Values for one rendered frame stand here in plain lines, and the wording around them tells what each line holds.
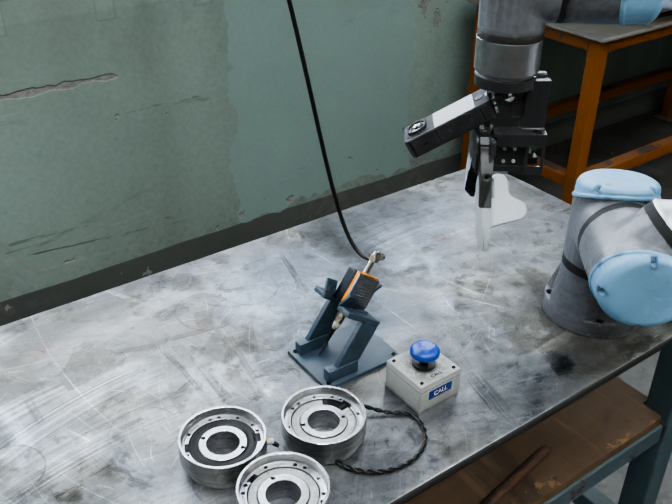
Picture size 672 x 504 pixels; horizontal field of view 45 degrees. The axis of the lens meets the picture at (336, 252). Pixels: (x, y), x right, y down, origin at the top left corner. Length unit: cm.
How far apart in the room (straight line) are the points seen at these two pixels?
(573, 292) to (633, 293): 19
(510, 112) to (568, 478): 65
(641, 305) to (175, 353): 63
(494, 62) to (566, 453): 73
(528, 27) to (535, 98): 9
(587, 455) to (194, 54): 171
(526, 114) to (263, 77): 183
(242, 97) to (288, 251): 137
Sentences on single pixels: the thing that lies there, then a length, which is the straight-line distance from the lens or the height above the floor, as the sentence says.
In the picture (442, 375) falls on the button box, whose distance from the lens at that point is 107.
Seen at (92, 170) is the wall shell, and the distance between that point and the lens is 256.
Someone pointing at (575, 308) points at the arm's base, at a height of 84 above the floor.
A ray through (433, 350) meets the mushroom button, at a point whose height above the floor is 87.
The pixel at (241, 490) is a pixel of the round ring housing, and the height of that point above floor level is 83.
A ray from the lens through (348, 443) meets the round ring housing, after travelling 99.
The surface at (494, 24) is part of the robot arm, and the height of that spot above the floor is 128.
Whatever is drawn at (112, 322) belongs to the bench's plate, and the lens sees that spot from 127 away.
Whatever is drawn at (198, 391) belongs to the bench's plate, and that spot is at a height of 80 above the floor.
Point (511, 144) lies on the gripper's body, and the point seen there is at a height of 115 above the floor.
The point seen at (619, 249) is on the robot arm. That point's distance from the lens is 107.
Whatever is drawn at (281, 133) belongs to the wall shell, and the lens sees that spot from 285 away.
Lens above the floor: 153
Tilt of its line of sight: 31 degrees down
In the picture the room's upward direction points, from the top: 1 degrees clockwise
